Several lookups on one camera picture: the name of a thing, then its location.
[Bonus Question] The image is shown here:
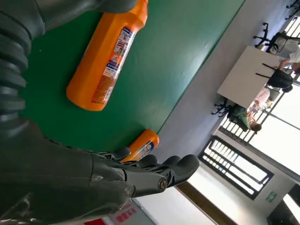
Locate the red and white sign stand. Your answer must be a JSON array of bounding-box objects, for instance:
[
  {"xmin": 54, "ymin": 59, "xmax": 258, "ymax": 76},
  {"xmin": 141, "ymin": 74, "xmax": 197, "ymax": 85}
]
[{"xmin": 84, "ymin": 200, "xmax": 156, "ymax": 225}]

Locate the green table mat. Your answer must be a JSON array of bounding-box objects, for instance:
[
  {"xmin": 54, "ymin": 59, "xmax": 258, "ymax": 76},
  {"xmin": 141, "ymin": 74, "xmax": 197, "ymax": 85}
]
[{"xmin": 20, "ymin": 0, "xmax": 246, "ymax": 153}]

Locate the white office table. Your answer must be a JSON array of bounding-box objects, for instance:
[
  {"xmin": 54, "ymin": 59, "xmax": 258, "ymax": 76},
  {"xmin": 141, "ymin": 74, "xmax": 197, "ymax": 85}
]
[{"xmin": 216, "ymin": 45, "xmax": 280, "ymax": 109}]

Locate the green exit sign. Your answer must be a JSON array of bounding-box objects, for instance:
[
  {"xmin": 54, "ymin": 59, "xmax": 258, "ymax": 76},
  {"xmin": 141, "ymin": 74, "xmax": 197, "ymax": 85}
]
[{"xmin": 265, "ymin": 191, "xmax": 277, "ymax": 203}]

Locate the black window grille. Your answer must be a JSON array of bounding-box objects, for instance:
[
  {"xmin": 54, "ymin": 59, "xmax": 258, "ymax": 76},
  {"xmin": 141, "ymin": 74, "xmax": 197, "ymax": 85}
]
[{"xmin": 198, "ymin": 135, "xmax": 274, "ymax": 200}]

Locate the black office chair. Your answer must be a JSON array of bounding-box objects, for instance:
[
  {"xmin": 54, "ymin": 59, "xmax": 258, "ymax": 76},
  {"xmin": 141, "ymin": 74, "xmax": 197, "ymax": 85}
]
[
  {"xmin": 253, "ymin": 22, "xmax": 300, "ymax": 53},
  {"xmin": 256, "ymin": 63, "xmax": 293, "ymax": 93},
  {"xmin": 284, "ymin": 0, "xmax": 300, "ymax": 21},
  {"xmin": 212, "ymin": 98, "xmax": 233, "ymax": 119}
]

